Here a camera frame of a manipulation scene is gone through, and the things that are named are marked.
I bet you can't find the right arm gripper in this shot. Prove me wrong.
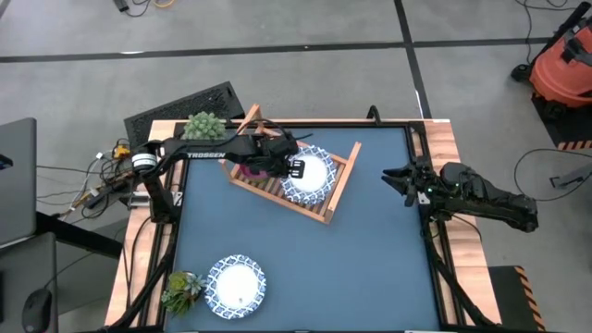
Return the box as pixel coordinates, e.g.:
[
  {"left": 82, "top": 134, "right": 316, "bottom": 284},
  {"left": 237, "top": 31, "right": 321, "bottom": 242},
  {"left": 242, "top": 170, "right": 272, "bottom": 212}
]
[{"left": 382, "top": 158, "right": 441, "bottom": 207}]

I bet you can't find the pink plastic bowl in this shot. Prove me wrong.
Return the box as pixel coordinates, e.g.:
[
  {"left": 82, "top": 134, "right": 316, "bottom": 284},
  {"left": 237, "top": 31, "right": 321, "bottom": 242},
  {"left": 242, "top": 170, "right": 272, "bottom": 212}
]
[{"left": 238, "top": 161, "right": 272, "bottom": 182}]

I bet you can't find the blue white patterned bowl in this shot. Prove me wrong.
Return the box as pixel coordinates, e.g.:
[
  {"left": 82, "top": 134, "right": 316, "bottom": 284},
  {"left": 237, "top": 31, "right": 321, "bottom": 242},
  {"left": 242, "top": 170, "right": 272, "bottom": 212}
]
[
  {"left": 203, "top": 253, "right": 268, "bottom": 320},
  {"left": 280, "top": 144, "right": 339, "bottom": 208}
]

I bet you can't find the wooden slatted shelf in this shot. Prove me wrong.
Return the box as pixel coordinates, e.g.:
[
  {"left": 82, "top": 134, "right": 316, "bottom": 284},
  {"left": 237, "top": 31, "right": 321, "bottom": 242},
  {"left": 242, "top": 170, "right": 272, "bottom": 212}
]
[{"left": 217, "top": 103, "right": 363, "bottom": 225}]

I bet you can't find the round green succulent in pot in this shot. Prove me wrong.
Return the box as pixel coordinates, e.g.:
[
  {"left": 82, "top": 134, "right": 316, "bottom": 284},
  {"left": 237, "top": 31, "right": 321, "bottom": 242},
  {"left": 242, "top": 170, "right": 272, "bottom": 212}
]
[{"left": 180, "top": 110, "right": 228, "bottom": 142}]

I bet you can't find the black perforated computer case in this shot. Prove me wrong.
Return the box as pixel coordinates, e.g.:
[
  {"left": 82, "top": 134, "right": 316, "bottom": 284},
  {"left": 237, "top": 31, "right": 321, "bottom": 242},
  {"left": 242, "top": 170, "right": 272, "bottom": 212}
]
[{"left": 123, "top": 81, "right": 246, "bottom": 149}]

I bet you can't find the black hazard-striped floor mat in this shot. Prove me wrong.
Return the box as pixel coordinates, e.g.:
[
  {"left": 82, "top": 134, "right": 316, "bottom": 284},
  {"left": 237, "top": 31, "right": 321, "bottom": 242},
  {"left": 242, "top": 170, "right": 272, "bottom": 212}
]
[
  {"left": 487, "top": 265, "right": 547, "bottom": 332},
  {"left": 531, "top": 94, "right": 592, "bottom": 152}
]

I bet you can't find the small mixed succulent plant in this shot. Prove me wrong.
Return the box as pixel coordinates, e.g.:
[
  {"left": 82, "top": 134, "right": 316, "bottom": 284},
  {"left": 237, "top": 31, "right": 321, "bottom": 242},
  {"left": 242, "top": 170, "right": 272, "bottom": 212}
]
[{"left": 160, "top": 270, "right": 208, "bottom": 316}]

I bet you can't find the grey metal stand foot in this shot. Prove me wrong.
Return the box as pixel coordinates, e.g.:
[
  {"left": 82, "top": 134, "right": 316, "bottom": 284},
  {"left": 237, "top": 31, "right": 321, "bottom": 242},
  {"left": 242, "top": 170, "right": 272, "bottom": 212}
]
[{"left": 549, "top": 166, "right": 592, "bottom": 190}]

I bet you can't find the light wooden table board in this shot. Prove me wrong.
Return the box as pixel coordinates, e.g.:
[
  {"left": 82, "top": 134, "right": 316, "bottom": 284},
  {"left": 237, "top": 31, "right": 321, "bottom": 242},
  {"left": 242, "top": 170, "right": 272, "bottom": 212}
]
[{"left": 105, "top": 117, "right": 503, "bottom": 327}]

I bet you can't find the orange shop vacuum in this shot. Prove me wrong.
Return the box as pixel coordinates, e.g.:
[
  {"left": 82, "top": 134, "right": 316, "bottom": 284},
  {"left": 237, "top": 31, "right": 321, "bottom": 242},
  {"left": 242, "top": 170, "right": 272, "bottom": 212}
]
[{"left": 511, "top": 2, "right": 592, "bottom": 110}]

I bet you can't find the grey laptop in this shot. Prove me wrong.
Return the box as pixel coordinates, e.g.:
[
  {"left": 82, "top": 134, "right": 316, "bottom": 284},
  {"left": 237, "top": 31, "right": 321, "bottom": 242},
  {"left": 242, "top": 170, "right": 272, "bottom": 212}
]
[{"left": 0, "top": 117, "right": 38, "bottom": 246}]

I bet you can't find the black computer mouse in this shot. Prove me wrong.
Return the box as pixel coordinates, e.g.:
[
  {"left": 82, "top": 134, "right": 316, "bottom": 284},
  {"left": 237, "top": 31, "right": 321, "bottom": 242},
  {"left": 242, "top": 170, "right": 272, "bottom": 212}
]
[{"left": 21, "top": 289, "right": 54, "bottom": 333}]

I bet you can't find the dark grey desk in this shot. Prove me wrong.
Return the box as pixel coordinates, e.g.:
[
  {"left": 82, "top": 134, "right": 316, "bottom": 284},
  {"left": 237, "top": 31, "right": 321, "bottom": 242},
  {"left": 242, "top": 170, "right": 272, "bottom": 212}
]
[{"left": 0, "top": 230, "right": 59, "bottom": 333}]

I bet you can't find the black table frame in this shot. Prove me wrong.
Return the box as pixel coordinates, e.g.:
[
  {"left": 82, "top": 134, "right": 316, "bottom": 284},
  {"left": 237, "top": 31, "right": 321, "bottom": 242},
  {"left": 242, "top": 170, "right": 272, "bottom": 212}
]
[{"left": 108, "top": 120, "right": 499, "bottom": 333}]

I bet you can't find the black looped floor cable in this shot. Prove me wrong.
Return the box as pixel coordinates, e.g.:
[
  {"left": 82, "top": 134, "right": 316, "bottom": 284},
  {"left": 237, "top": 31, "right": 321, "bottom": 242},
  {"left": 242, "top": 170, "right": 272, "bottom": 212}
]
[{"left": 512, "top": 147, "right": 592, "bottom": 203}]

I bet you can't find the black cable bundle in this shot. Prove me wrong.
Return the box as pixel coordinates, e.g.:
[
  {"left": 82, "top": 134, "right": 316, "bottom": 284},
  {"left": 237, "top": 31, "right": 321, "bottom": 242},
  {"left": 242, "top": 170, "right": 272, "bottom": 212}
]
[{"left": 36, "top": 137, "right": 142, "bottom": 218}]

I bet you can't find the black vacuum cable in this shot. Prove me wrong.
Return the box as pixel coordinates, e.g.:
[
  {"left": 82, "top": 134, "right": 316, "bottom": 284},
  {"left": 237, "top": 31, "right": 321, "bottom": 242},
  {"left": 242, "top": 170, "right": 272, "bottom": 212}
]
[{"left": 515, "top": 0, "right": 585, "bottom": 66}]

